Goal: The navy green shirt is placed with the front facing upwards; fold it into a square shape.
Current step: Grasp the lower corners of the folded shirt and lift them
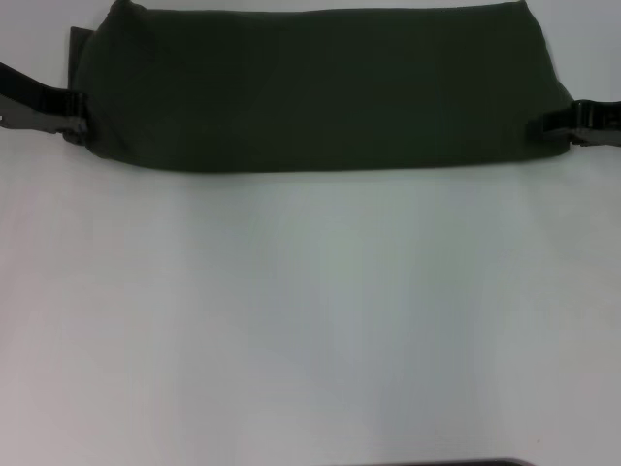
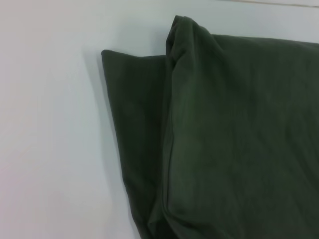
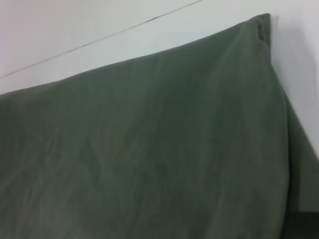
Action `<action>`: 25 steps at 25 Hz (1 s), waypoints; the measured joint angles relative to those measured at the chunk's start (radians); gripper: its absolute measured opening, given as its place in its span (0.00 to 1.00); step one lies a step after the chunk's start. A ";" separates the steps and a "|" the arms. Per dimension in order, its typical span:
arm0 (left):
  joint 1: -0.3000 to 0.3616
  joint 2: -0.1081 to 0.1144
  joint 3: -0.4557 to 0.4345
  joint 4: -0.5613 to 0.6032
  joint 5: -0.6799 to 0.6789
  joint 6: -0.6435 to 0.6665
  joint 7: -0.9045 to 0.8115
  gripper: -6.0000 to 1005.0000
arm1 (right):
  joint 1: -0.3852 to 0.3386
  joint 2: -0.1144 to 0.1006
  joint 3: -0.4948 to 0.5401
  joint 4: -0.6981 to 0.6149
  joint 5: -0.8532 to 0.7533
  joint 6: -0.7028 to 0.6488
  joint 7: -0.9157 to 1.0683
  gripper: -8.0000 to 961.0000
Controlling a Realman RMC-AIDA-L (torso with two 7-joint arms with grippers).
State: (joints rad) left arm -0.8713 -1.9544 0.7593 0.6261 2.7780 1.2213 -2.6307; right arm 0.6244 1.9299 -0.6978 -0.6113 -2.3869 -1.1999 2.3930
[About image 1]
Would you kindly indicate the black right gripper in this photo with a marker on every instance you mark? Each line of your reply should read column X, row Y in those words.
column 610, row 116

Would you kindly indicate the dark green FREE t-shirt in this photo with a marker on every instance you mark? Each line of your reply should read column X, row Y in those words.
column 315, row 97

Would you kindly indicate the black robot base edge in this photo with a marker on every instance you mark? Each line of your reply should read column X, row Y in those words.
column 436, row 462

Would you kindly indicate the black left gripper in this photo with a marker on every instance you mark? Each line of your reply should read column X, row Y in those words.
column 29, row 97

